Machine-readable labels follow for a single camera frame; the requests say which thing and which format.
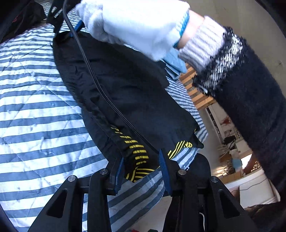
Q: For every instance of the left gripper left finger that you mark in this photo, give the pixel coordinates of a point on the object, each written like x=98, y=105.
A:
x=64, y=210

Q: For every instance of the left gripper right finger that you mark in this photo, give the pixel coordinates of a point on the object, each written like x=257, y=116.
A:
x=200, y=201

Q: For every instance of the black sport shirt yellow print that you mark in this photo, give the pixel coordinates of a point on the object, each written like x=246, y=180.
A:
x=125, y=106

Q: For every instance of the black white knit sleeve forearm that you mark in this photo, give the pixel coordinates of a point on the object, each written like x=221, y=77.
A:
x=228, y=70

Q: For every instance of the white gloved right hand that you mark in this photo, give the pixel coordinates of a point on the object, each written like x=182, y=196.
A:
x=151, y=27

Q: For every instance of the black garment with red logo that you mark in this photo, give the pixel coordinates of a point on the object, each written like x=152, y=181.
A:
x=19, y=16

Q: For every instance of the blue white striped bedspread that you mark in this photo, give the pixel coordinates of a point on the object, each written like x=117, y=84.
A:
x=44, y=140

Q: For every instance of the light blue folded towel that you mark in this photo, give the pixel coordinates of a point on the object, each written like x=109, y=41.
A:
x=172, y=59

